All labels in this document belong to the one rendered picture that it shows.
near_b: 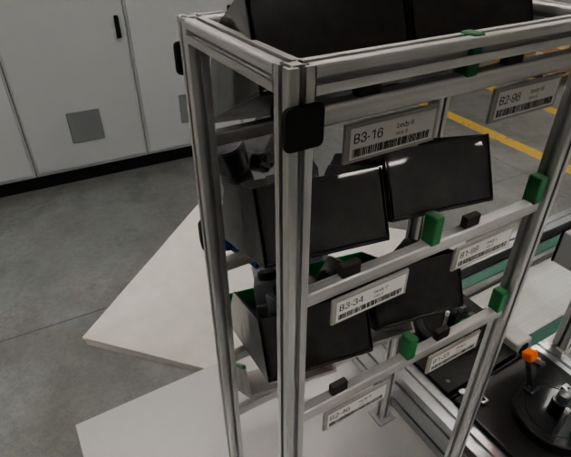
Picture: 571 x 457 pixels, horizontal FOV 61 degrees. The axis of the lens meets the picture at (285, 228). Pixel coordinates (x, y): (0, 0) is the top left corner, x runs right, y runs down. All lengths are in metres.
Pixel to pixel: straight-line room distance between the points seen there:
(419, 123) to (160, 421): 0.86
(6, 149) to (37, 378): 1.82
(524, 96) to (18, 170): 3.60
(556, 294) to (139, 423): 1.04
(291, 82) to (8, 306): 2.69
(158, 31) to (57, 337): 2.15
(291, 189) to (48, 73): 3.36
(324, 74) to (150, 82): 3.48
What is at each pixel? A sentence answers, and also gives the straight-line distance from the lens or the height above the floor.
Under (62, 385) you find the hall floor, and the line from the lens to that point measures 2.41.
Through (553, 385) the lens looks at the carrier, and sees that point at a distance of 1.08.
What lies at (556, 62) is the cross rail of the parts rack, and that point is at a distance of 0.50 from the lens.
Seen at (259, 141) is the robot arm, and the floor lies 1.38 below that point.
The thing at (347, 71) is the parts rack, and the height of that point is 1.65.
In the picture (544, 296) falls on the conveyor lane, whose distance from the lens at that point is 1.39.
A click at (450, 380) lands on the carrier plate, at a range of 1.04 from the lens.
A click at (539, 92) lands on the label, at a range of 0.49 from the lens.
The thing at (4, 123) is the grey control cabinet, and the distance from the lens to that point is 3.73.
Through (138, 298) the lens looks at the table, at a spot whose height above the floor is 0.86.
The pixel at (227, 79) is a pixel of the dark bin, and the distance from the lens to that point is 0.45.
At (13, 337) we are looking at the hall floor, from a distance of 2.72.
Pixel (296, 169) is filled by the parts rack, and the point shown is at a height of 1.59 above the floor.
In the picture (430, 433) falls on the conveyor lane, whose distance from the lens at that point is 1.04.
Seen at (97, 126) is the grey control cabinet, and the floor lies 0.41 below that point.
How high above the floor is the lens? 1.74
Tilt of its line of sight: 34 degrees down
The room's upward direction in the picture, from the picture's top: straight up
